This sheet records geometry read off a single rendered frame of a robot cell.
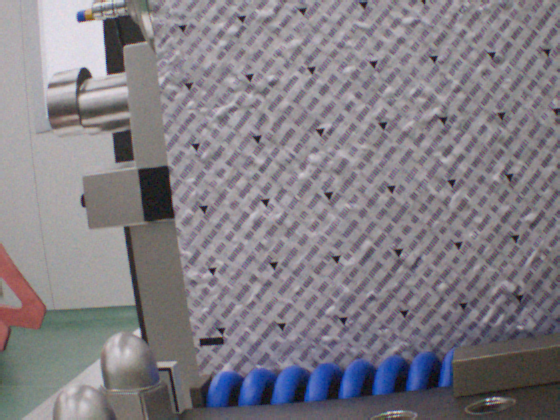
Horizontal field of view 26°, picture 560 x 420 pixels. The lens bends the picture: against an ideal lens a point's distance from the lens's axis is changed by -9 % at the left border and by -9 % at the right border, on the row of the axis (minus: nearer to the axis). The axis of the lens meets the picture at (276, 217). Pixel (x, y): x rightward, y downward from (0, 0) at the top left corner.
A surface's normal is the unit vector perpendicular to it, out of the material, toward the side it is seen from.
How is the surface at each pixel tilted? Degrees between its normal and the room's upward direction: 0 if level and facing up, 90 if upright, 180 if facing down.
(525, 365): 90
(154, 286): 90
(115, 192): 90
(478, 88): 90
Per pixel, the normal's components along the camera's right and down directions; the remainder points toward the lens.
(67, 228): -0.18, 0.14
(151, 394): 0.75, -0.02
